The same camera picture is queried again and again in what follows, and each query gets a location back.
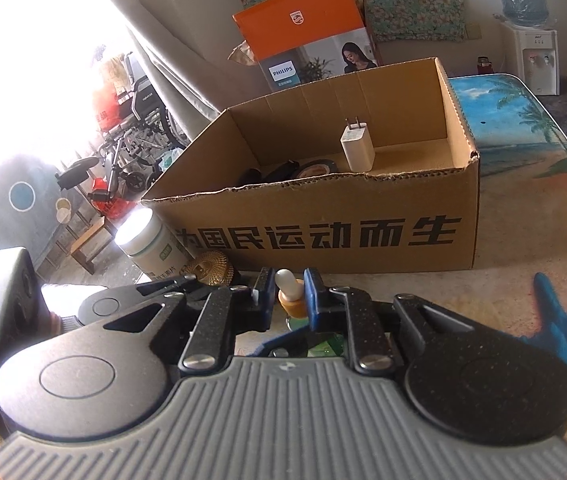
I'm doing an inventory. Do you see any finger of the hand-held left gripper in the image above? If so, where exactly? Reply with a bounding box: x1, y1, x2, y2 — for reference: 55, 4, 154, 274
132, 277, 202, 302

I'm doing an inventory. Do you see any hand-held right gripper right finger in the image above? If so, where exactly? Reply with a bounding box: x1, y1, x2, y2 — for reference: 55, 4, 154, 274
305, 266, 470, 374

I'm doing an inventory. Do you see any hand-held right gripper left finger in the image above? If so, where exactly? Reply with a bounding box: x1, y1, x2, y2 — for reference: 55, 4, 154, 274
102, 266, 278, 370

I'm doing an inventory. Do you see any cardboard box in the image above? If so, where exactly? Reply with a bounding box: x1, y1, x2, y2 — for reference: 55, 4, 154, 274
141, 57, 481, 274

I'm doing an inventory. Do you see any gold woven round object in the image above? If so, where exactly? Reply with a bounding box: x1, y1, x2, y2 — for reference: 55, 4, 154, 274
180, 251, 235, 287

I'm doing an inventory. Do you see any white jar green label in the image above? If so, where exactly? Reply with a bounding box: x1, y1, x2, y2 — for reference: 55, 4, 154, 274
114, 208, 190, 282

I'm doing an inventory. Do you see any grey painted board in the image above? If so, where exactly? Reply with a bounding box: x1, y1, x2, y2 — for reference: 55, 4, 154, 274
0, 154, 92, 273

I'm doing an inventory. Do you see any wooden stool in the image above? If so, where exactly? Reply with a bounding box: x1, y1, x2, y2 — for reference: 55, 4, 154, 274
65, 214, 116, 275

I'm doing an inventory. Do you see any black oblong object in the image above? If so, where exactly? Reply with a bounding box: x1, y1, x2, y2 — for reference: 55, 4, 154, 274
262, 159, 300, 184

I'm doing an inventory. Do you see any black tape roll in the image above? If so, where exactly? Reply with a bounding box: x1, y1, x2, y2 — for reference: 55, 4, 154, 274
295, 159, 340, 179

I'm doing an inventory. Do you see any black stand holder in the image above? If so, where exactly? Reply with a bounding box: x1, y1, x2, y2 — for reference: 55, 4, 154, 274
54, 156, 100, 192

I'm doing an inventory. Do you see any beige curtain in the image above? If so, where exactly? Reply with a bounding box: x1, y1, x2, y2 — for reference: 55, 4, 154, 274
88, 0, 244, 166

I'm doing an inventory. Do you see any orange hanging bag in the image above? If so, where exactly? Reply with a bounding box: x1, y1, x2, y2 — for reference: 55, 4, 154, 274
92, 56, 130, 128

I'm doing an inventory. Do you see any crumpled brown paper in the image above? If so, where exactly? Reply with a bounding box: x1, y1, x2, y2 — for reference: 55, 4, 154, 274
228, 41, 258, 67

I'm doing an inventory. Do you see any orange appliance carton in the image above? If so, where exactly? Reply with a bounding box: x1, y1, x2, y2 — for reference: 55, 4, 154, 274
231, 0, 380, 93

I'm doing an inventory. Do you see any white water dispenser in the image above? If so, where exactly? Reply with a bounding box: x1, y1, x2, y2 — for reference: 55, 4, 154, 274
500, 21, 560, 97

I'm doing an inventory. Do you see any white wall charger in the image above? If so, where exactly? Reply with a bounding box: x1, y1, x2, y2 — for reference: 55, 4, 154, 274
339, 116, 376, 174

